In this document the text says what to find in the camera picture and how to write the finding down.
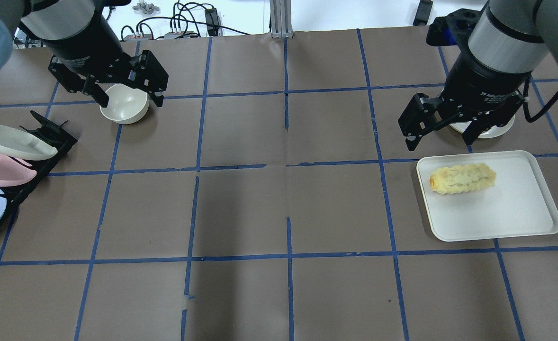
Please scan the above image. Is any cream bowl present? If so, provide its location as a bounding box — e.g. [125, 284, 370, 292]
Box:
[99, 84, 149, 125]

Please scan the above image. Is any black cable bundle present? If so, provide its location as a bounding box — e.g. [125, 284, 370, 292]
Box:
[120, 0, 251, 42]

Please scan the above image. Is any cream plate in rack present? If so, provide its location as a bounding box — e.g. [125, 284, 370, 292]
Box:
[0, 125, 58, 161]

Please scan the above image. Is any aluminium frame post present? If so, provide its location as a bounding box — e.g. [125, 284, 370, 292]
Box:
[270, 0, 294, 39]

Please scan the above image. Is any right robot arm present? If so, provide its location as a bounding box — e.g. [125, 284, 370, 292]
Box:
[398, 0, 558, 151]

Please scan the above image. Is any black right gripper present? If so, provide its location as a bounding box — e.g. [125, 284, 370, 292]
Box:
[398, 90, 528, 152]

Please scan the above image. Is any yellow bread roll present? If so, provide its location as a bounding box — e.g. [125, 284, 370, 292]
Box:
[429, 163, 497, 195]

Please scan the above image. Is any cream rectangular tray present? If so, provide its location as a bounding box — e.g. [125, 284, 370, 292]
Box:
[417, 150, 558, 242]

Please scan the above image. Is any black plate rack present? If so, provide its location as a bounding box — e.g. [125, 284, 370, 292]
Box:
[0, 110, 77, 230]

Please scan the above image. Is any cream shallow dish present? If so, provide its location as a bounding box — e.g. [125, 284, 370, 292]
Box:
[450, 117, 515, 139]

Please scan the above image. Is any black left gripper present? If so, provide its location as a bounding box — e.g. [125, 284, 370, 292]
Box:
[49, 50, 169, 108]

